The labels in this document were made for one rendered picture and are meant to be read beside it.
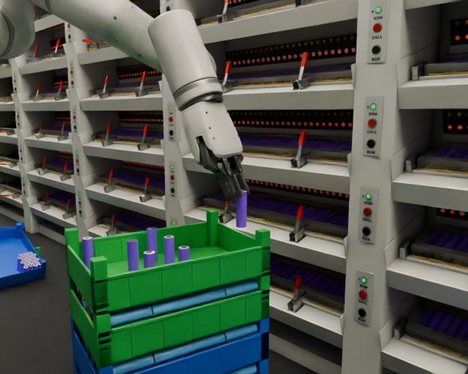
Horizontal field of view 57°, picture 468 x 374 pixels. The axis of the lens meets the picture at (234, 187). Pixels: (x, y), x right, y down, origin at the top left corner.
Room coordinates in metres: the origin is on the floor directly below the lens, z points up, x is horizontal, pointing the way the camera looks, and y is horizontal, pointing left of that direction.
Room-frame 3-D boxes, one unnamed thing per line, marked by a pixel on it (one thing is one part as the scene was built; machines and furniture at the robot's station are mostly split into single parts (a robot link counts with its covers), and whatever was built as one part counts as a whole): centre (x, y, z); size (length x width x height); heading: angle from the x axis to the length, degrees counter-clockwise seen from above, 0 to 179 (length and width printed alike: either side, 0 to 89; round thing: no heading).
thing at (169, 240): (0.73, 0.11, 0.44); 0.02 x 0.02 x 0.06
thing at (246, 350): (0.73, 0.12, 0.28); 0.30 x 0.20 x 0.08; 122
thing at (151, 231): (0.78, 0.15, 0.44); 0.02 x 0.02 x 0.06
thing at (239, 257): (0.73, 0.12, 0.44); 0.30 x 0.20 x 0.08; 122
